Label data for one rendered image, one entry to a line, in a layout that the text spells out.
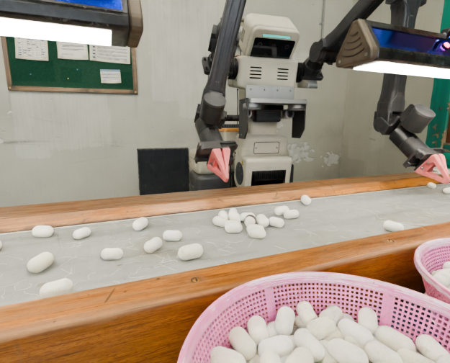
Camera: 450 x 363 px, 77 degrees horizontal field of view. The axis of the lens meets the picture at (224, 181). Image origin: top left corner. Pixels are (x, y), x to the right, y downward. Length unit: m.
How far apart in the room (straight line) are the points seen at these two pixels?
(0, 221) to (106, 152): 1.97
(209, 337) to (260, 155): 1.06
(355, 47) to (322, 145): 2.61
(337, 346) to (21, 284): 0.37
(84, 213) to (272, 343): 0.47
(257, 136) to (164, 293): 1.03
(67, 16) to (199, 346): 0.34
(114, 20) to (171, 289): 0.30
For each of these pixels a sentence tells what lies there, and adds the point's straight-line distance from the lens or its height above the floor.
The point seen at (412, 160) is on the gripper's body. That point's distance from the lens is 0.96.
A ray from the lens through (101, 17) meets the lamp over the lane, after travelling 0.38.
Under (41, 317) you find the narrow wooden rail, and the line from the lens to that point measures 0.33.
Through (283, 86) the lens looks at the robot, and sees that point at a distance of 1.32.
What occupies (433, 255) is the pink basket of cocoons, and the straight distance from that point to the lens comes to 0.52.
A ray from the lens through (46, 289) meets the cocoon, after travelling 0.39.
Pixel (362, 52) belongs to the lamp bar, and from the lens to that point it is 0.56.
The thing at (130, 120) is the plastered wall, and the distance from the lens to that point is 2.57.
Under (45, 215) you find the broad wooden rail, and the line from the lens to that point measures 0.67.
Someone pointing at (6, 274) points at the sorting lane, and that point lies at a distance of 0.49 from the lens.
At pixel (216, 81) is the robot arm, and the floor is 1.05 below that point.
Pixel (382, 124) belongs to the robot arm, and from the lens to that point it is 1.02.
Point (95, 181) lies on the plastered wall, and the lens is 2.64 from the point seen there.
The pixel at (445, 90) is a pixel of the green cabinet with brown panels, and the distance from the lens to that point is 1.39.
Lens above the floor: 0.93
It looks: 11 degrees down
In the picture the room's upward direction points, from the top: straight up
